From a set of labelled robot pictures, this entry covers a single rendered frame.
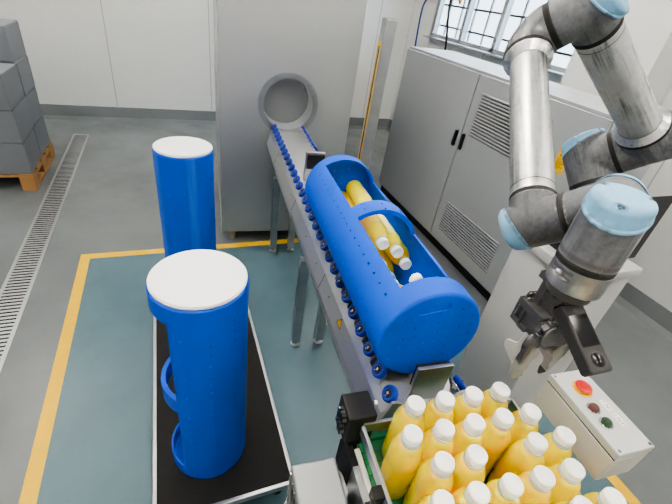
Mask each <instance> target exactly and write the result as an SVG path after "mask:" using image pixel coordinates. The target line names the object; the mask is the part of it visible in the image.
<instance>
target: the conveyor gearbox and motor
mask: <svg viewBox="0 0 672 504"><path fill-rule="evenodd" d="M348 500H349V488H348V485H347V483H346V481H344V478H343V475H342V473H341V472H340V471H339V470H338V465H337V462H336V459H335V458H327V459H322V460H317V461H312V462H307V463H302V464H297V465H293V466H292V468H291V471H290V478H289V485H288V491H287V499H286V502H285V504H348Z"/></svg>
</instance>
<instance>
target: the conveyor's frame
mask: <svg viewBox="0 0 672 504"><path fill-rule="evenodd" d="M336 462H337V465H338V470H339V471H340V472H341V473H342V475H343V478H344V481H346V483H347V485H348V488H349V500H348V504H364V503H365V502H368V501H370V498H369V492H370V489H371V487H372V485H371V482H370V479H369V476H368V473H367V470H366V467H365V464H364V461H363V457H362V454H361V451H360V448H359V447H358V444H357V449H354V448H353V445H349V446H348V445H347V442H344V441H343V438H341V439H340V442H339V446H338V450H337V454H336Z"/></svg>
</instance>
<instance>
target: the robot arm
mask: <svg viewBox="0 0 672 504"><path fill-rule="evenodd" d="M629 10H630V7H629V2H628V0H549V1H548V2H546V3H544V4H542V5H540V6H539V7H538V8H536V9H535V10H534V11H533V12H531V13H530V14H529V15H528V16H527V17H526V18H525V19H524V20H523V21H522V23H521V24H520V25H519V26H518V27H517V29H516V30H515V31H514V33H513V34H512V36H511V38H510V39H509V41H508V43H507V45H506V48H505V51H504V55H503V68H504V71H505V73H506V74H507V75H508V76H509V86H510V196H509V208H503V209H502V210H501V211H500V212H499V215H498V222H499V227H500V230H501V233H502V235H503V237H504V239H505V241H506V242H507V244H508V245H509V246H510V247H511V248H512V249H515V250H523V249H533V248H535V247H540V246H544V245H549V244H554V243H559V242H561V243H560V245H559V247H558V249H557V251H556V253H555V255H554V257H553V258H552V260H551V262H550V264H549V266H548V268H547V270H541V272H540V274H539V277H540V278H541V279H542V280H543V281H542V283H541V285H540V287H539V288H538V290H537V291H529V292H528V293H527V295H525V296H520V298H519V300H518V302H517V303H516V305H515V307H514V309H513V311H512V313H511V315H510V317H511V318H512V320H513V321H514V322H515V323H516V326H517V327H518V328H519V329H520V330H521V331H522V332H527V333H528V335H529V336H523V337H522V338H521V339H520V340H519V341H517V342H516V341H514V340H512V339H506V340H505V341H504V349H505V351H506V353H507V355H508V357H509V359H510V361H511V368H510V371H509V376H510V377H511V378H515V377H519V376H522V374H523V372H524V371H525V370H526V369H527V368H528V366H529V364H530V363H531V362H532V361H533V360H534V359H536V358H537V357H538V356H539V354H540V352H541V354H542V355H543V362H542V363H541V364H540V365H539V368H538V370H537V372H538V373H539V374H541V373H545V372H547V371H548V370H549V369H551V368H552V367H553V366H554V365H555V364H556V363H557V362H558V361H559V360H560V359H561V358H562V357H563V356H564V355H565V354H566V353H567V352H568V350H570V352H571V354H572V357H573V359H574V361H575V363H576V366H577V368H578V370H579V372H580V375H581V376H583V377H589V376H593V375H598V374H602V373H606V372H610V371H612V369H613V367H612V365H611V363H610V361H609V359H608V357H607V355H606V353H605V350H604V348H603V346H602V344H601V342H600V340H599V338H598V336H597V334H596V332H595V329H594V327H593V325H592V323H591V321H590V319H589V317H588V315H587V313H586V311H585V309H584V306H586V305H588V304H589V303H590V302H591V301H597V300H599V299H601V298H602V296H603V295H604V293H605V292H606V290H607V289H608V287H609V286H610V284H611V283H612V282H613V280H614V279H615V277H616V275H617V274H618V272H619V271H620V269H621V268H622V267H623V265H624V264H625V262H626V261H627V259H628V258H629V256H630V255H631V253H632V252H633V250H634V249H635V247H636V246H637V244H638V243H639V241H640V240H641V238H642V237H643V235H644V234H645V232H646V231H647V230H648V229H650V228H651V226H652V225H653V223H654V221H655V217H656V215H657V213H658V205H657V203H656V202H655V201H654V200H653V198H652V197H650V196H649V193H648V191H647V189H646V187H645V185H644V184H643V183H642V182H641V181H640V180H638V179H637V178H635V177H633V176H630V175H626V174H620V173H623V172H627V171H630V170H634V169H637V168H641V167H644V166H648V165H651V164H655V163H658V162H662V161H665V160H670V159H672V109H670V110H667V109H666V108H664V107H662V106H659V105H657V102H656V100H655V97H654V94H653V92H652V89H651V87H650V84H649V81H648V79H647V76H646V74H645V71H644V69H643V66H642V63H641V61H640V58H639V56H638V53H637V51H636V48H635V45H634V43H633V40H632V38H631V35H630V32H629V30H628V27H627V25H626V22H625V15H626V14H628V12H629ZM569 44H571V45H572V47H573V48H575V50H576V52H577V54H578V55H579V57H580V59H581V61H582V63H583V65H584V67H585V69H586V71H587V73H588V74H589V76H590V78H591V80H592V82H593V84H594V86H595V88H596V90H597V92H598V93H599V95H600V97H601V99H602V101H603V103H604V105H605V107H606V109H607V110H608V112H609V114H610V116H611V118H612V120H613V122H614V124H615V126H614V128H613V130H612V131H610V132H607V131H606V130H605V129H604V128H599V129H592V130H588V131H585V132H583V133H580V134H578V135H576V136H574V137H572V138H570V139H569V140H567V141H566V142H565V143H564V144H563V146H562V147H561V154H562V161H563V165H564V169H565V174H566V178H567V182H568V186H569V190H570V191H567V192H562V193H559V194H558V193H557V191H556V178H555V164H554V150H553V135H552V121H551V106H550V92H549V77H548V67H549V66H550V65H551V63H552V61H553V58H554V53H555V52H556V51H557V50H559V49H561V48H563V47H565V46H567V45H569ZM530 292H533V293H530ZM534 292H536V293H534ZM529 293H530V294H529ZM532 297H533V298H532ZM527 298H530V299H527ZM517 307H518V308H517ZM516 309H517V310H516ZM515 311H516V312H515ZM538 348H539V350H540V351H539V350H538Z"/></svg>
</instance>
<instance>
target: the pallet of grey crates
mask: <svg viewBox="0 0 672 504"><path fill-rule="evenodd" d="M54 157H55V152H54V149H53V145H52V142H51V141H50V139H49V135H48V131H47V127H46V123H45V120H44V116H43V114H42V110H41V106H40V103H39V99H38V95H37V91H36V87H35V82H34V78H33V75H32V71H31V67H30V63H29V60H28V56H27V55H26V50H25V46H24V42H23V39H22V35H21V31H20V27H19V24H18V21H17V20H11V19H2V18H0V178H10V177H19V180H20V183H21V186H22V189H23V191H37V190H38V188H39V186H40V184H41V182H42V180H43V178H44V176H45V174H46V173H47V171H48V169H49V167H50V165H51V163H52V161H53V159H54Z"/></svg>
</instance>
